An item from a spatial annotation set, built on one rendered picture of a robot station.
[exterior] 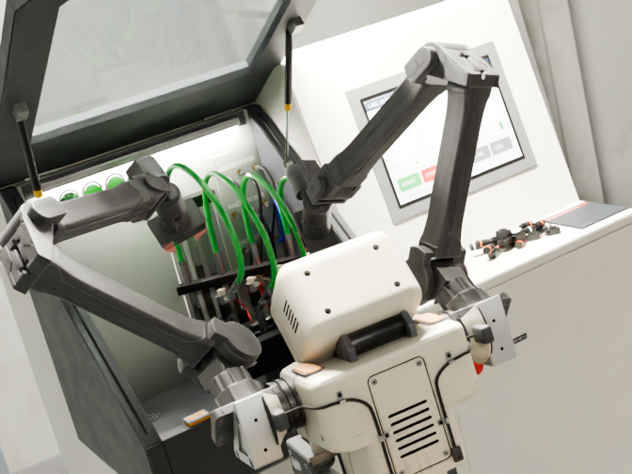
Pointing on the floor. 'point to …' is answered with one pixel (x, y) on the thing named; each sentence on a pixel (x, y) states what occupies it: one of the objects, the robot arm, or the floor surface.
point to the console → (450, 16)
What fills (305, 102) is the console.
